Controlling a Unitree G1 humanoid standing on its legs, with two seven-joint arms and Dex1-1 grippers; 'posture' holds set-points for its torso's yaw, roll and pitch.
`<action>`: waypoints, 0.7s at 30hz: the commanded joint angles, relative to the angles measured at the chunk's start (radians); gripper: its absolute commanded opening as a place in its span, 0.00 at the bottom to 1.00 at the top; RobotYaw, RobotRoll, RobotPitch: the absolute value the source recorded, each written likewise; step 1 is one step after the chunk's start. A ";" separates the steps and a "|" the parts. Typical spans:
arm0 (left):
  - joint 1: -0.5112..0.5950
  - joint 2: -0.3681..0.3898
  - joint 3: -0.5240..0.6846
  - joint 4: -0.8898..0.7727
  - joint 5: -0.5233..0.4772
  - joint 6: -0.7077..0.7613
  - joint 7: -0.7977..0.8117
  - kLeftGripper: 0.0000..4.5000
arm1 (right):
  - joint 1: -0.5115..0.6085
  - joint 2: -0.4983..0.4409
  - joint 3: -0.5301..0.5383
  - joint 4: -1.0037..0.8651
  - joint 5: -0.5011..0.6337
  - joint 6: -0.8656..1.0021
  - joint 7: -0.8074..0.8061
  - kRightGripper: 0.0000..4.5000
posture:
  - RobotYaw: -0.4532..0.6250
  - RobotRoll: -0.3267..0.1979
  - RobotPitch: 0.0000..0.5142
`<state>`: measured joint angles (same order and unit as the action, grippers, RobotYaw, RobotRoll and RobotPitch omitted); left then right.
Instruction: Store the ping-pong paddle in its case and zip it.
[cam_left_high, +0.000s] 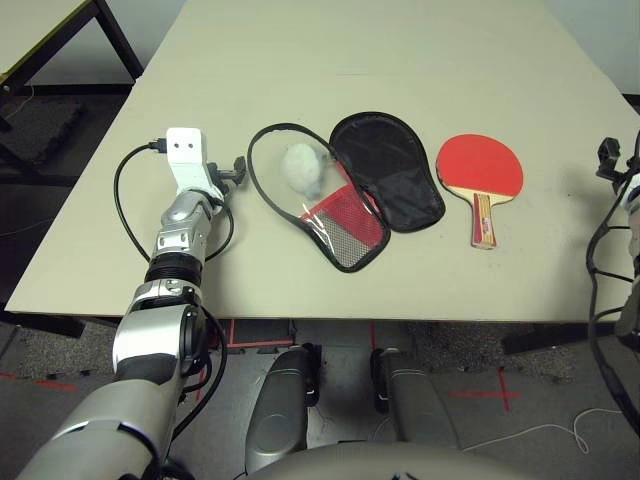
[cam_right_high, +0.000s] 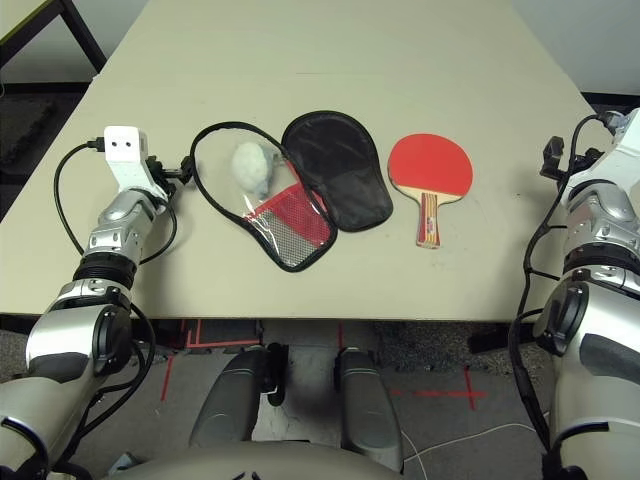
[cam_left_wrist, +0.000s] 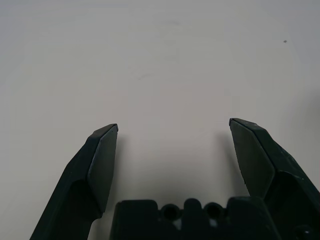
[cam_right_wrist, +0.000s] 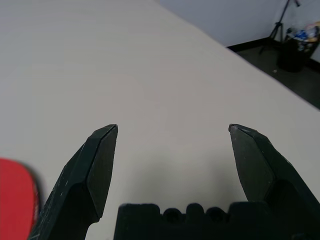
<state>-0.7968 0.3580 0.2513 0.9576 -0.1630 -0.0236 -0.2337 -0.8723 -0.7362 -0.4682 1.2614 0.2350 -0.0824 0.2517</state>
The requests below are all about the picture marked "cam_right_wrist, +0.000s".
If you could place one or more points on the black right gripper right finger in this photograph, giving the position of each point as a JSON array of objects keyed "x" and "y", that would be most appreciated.
[{"x": 270, "y": 170}]

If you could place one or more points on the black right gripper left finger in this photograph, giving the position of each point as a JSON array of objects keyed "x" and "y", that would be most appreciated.
[{"x": 82, "y": 180}]

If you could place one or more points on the red ping-pong paddle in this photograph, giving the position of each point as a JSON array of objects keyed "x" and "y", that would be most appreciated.
[{"x": 15, "y": 200}]

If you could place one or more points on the black full trash bin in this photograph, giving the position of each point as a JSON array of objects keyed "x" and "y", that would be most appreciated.
[{"x": 295, "y": 52}]

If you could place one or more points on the black tripod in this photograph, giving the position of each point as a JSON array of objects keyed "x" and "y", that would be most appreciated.
[{"x": 277, "y": 27}]

